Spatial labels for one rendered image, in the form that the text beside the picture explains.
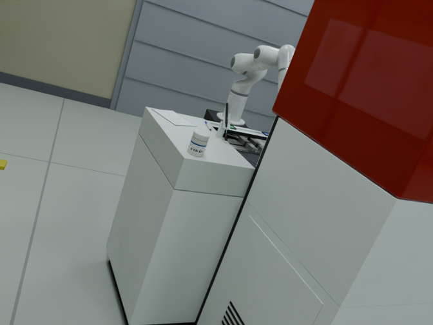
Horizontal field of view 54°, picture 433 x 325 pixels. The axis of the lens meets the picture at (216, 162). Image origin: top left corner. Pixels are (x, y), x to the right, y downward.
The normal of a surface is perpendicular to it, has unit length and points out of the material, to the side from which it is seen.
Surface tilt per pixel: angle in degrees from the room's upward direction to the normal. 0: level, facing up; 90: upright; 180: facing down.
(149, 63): 90
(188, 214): 90
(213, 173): 90
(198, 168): 90
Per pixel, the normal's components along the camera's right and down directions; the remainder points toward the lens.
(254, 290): -0.87, -0.13
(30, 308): 0.32, -0.89
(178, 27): 0.25, 0.41
